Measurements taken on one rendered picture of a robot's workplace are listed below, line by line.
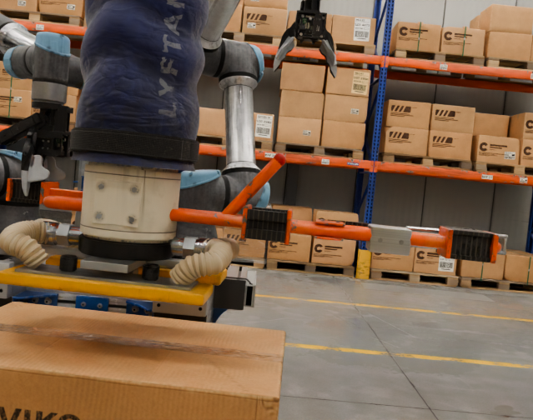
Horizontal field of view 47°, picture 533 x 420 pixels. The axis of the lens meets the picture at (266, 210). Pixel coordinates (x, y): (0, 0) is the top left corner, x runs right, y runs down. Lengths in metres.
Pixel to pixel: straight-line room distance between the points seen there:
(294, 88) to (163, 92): 7.37
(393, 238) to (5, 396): 0.67
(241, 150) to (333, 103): 6.68
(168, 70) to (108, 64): 0.10
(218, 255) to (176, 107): 0.26
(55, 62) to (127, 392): 0.77
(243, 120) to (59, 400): 1.04
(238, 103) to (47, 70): 0.60
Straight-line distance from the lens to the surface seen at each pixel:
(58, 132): 1.42
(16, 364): 1.04
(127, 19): 1.05
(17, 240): 1.08
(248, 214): 1.04
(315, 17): 1.49
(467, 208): 10.15
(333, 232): 1.06
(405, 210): 9.88
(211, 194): 1.66
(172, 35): 1.06
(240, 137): 1.77
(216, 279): 1.16
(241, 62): 1.84
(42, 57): 1.45
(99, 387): 0.99
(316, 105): 8.39
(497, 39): 9.09
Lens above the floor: 1.27
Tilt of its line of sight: 3 degrees down
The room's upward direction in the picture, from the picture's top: 5 degrees clockwise
